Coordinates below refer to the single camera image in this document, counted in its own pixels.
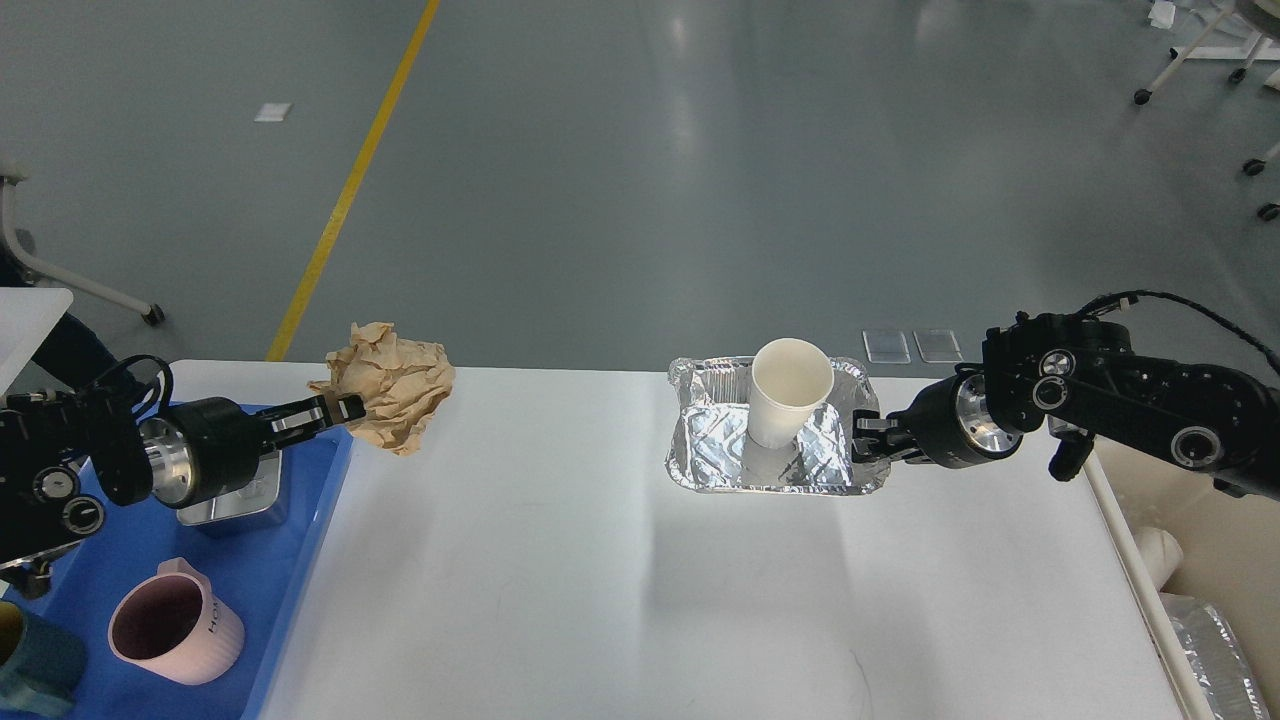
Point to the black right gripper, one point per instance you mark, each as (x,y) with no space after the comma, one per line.
(948,424)

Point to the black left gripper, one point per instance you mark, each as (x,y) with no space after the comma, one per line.
(212,447)

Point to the brown paper ball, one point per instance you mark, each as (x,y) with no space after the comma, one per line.
(401,382)

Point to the cream paper cup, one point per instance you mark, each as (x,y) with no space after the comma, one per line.
(789,380)

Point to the stainless steel rectangular tray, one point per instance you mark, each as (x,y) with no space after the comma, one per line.
(262,504)

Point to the aluminium foil tray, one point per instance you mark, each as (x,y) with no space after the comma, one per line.
(711,450)

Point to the pink plastic mug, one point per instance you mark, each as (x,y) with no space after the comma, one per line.
(174,626)

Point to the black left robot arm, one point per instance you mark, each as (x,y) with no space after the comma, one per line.
(66,456)

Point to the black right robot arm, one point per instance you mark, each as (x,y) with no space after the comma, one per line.
(1078,374)

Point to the blue plastic tray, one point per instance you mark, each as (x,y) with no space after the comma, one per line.
(262,574)

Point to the seated person leg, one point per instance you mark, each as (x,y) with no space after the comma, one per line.
(72,354)

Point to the white side table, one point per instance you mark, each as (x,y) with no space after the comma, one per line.
(27,316)

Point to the white plastic bin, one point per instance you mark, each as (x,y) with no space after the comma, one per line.
(1230,559)

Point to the teal cup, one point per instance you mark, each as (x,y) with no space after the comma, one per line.
(41,664)

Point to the foil tray in bin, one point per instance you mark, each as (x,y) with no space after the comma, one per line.
(1216,658)

